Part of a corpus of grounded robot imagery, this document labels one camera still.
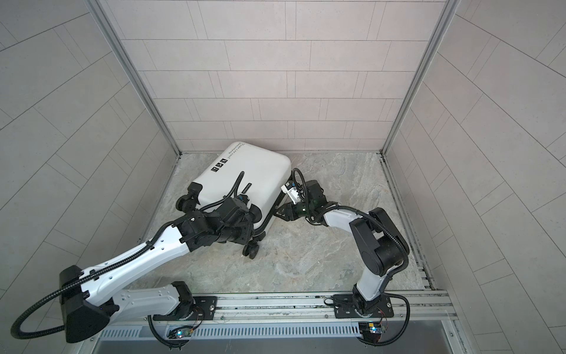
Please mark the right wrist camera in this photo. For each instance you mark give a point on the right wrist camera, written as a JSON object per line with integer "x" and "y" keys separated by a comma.
{"x": 290, "y": 189}

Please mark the right aluminium corner post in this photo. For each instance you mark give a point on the right aluminium corner post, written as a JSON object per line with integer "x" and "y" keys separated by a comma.
{"x": 438, "y": 33}

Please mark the aluminium mounting rail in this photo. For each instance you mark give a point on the aluminium mounting rail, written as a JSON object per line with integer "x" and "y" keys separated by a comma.
{"x": 282, "y": 307}

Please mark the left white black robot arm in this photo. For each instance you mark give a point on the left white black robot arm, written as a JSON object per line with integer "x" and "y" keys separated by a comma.
{"x": 92, "y": 298}

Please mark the aluminium corner post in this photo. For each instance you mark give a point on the aluminium corner post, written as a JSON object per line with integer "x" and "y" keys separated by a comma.
{"x": 110, "y": 34}
{"x": 438, "y": 33}

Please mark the right green circuit board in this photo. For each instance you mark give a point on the right green circuit board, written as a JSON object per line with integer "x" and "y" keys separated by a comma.
{"x": 371, "y": 331}

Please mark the green circuit board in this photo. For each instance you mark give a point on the green circuit board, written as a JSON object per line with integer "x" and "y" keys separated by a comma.
{"x": 180, "y": 332}
{"x": 371, "y": 331}

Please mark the left green circuit board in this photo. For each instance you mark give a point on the left green circuit board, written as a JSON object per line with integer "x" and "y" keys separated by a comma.
{"x": 180, "y": 332}

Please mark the left aluminium corner post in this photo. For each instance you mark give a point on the left aluminium corner post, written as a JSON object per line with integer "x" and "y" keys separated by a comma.
{"x": 110, "y": 34}

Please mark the white black-lined carry-on suitcase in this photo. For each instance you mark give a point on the white black-lined carry-on suitcase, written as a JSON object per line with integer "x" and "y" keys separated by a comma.
{"x": 241, "y": 170}

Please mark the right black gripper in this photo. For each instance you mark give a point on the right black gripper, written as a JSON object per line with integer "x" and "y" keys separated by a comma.
{"x": 291, "y": 212}

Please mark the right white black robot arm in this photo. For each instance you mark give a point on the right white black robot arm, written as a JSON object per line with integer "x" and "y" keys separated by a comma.
{"x": 382, "y": 249}

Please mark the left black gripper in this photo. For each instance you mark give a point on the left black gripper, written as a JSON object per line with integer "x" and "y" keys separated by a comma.
{"x": 247, "y": 236}

